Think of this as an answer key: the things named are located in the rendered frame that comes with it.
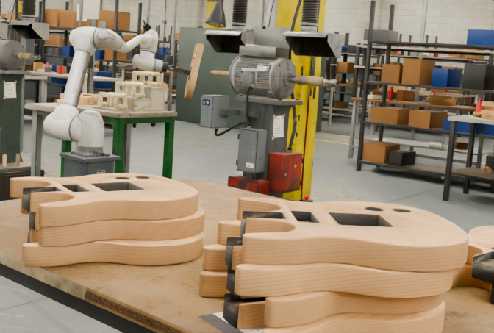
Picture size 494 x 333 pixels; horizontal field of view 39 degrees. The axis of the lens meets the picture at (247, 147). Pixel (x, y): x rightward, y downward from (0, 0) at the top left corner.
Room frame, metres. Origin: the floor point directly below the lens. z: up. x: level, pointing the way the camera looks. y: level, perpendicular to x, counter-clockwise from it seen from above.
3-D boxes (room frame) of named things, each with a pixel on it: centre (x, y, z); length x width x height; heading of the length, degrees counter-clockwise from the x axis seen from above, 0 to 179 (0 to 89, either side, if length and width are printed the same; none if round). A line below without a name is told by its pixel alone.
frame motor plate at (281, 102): (4.47, -0.12, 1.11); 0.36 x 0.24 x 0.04; 54
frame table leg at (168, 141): (5.20, 0.58, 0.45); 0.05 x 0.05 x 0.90; 54
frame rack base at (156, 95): (5.29, 0.79, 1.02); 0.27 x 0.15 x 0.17; 53
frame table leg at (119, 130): (4.79, 0.88, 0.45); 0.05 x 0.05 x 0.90; 54
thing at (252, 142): (4.35, -0.03, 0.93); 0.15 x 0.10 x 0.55; 54
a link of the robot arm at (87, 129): (4.34, 0.98, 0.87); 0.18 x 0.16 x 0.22; 72
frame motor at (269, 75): (4.50, -0.06, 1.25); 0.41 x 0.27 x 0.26; 54
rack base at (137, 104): (5.16, 0.88, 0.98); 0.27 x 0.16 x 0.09; 53
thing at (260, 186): (4.34, -0.02, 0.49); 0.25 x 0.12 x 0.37; 54
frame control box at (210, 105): (4.36, 0.15, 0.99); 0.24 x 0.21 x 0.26; 54
